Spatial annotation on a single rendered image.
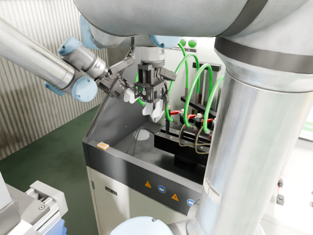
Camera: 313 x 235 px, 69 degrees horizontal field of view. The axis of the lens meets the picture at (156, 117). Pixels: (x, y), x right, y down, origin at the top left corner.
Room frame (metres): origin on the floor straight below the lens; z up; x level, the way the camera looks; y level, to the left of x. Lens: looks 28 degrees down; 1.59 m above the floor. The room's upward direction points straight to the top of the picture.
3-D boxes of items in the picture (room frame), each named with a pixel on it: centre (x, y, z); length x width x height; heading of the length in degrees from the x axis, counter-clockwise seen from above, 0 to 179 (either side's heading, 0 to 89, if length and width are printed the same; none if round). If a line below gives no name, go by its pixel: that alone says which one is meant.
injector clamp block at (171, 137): (0.93, -0.16, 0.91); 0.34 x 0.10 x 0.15; 58
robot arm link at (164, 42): (0.57, 0.00, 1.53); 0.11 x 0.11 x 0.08; 14
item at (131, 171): (0.80, 0.07, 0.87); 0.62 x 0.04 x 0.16; 58
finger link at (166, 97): (0.67, -0.02, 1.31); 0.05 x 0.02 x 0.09; 58
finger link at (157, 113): (0.66, 0.00, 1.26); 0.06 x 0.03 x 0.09; 148
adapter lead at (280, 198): (0.59, -0.44, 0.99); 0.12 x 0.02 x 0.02; 154
